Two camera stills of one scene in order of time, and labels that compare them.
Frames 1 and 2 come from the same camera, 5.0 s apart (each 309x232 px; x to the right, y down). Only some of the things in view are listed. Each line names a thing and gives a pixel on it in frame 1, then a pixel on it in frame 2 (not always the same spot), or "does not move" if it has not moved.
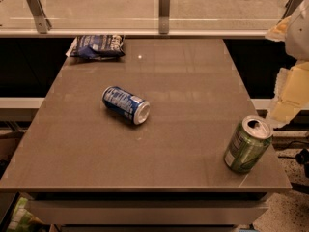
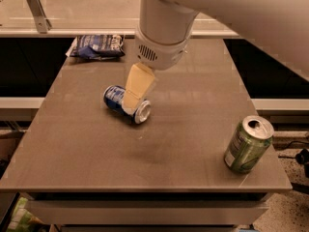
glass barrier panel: [134, 9] does not move
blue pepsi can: [126, 104] does not move
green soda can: [249, 143] does not move
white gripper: [299, 38] → [163, 54]
